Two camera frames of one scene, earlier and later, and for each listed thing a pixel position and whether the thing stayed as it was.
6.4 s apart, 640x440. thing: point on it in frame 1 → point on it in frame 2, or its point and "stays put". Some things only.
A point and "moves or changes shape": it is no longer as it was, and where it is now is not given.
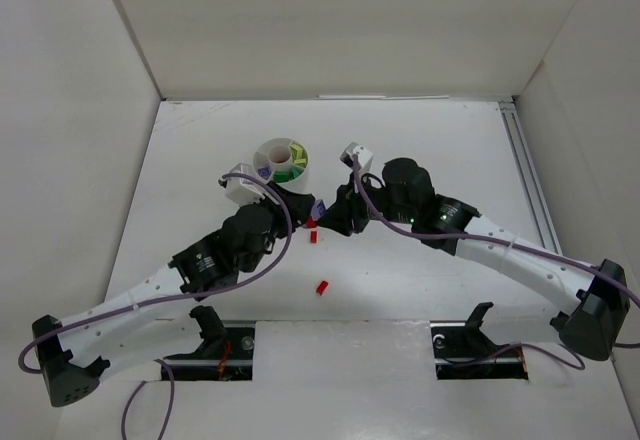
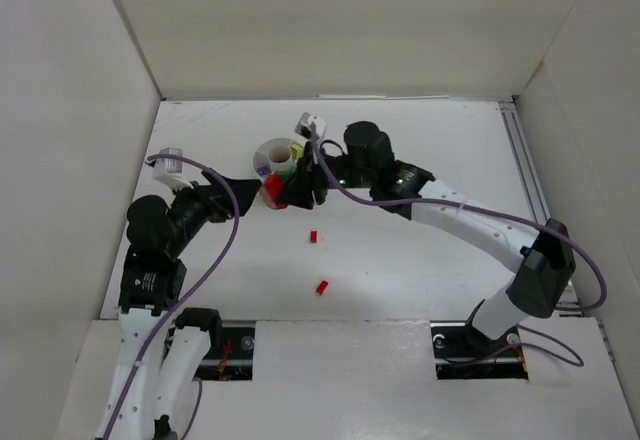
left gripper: (292, 205) → (216, 198)
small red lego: (322, 287) stays put
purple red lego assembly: (317, 211) moves or changes shape
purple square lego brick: (264, 172) stays put
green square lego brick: (282, 176) stays put
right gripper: (345, 211) → (319, 180)
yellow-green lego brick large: (299, 155) stays put
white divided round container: (284, 162) stays put
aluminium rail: (529, 174) stays put
